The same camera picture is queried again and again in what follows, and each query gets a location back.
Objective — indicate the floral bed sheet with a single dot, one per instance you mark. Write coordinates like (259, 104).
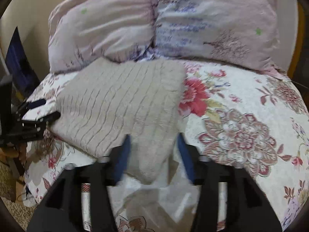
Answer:
(234, 116)

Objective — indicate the pink lavender pillow left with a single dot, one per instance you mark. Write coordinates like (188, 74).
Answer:
(80, 31)

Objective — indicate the blue dark panel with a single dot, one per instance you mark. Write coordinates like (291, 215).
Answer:
(24, 77)

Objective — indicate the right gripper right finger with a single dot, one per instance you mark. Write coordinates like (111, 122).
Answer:
(228, 193)

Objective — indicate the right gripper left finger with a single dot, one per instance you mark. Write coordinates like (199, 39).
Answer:
(61, 207)

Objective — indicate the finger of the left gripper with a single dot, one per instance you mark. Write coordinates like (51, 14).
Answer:
(40, 123)
(27, 106)

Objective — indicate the beige cable-knit sweater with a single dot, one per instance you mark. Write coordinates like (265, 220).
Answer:
(107, 101)

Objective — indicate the lavender floral pillow right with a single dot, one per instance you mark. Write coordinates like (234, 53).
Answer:
(240, 32)

